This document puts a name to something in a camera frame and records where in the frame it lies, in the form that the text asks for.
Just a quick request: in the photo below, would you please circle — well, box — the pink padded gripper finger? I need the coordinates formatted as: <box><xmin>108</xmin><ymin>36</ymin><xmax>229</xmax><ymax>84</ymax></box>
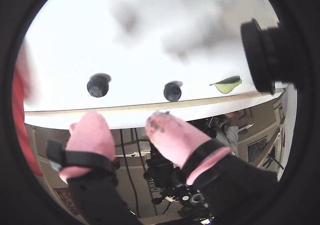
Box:
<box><xmin>145</xmin><ymin>111</ymin><xmax>280</xmax><ymax>225</ymax></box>
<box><xmin>46</xmin><ymin>112</ymin><xmax>141</xmax><ymax>225</ymax></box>

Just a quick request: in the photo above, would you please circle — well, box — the red collapsible ribbed cup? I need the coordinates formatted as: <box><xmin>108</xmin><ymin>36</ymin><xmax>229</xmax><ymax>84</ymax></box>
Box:
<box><xmin>12</xmin><ymin>44</ymin><xmax>43</xmax><ymax>178</ymax></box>

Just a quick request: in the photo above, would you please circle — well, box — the dark blueberry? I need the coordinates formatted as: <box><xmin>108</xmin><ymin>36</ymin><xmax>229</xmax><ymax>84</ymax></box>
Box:
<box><xmin>163</xmin><ymin>80</ymin><xmax>183</xmax><ymax>103</ymax></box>
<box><xmin>86</xmin><ymin>72</ymin><xmax>112</xmax><ymax>98</ymax></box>

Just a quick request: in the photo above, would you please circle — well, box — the person in white shirt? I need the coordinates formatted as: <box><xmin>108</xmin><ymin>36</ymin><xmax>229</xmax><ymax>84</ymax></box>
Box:
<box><xmin>212</xmin><ymin>111</ymin><xmax>253</xmax><ymax>156</ymax></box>

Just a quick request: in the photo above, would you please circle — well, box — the large light green leaf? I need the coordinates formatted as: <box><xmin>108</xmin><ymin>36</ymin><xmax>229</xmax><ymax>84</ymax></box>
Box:
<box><xmin>209</xmin><ymin>75</ymin><xmax>243</xmax><ymax>95</ymax></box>

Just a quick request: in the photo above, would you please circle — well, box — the black fisheye camera module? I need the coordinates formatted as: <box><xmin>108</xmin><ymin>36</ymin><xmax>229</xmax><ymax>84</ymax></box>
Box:
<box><xmin>240</xmin><ymin>18</ymin><xmax>298</xmax><ymax>96</ymax></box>

